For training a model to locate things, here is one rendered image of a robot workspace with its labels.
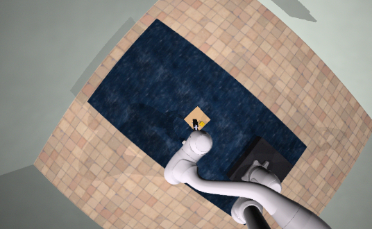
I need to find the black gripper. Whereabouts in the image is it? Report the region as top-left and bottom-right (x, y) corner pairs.
(192, 119), (198, 131)

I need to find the peach square mat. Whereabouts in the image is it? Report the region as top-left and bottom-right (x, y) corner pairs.
(184, 106), (210, 130)

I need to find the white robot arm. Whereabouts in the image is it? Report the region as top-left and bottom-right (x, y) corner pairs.
(164, 130), (332, 229)

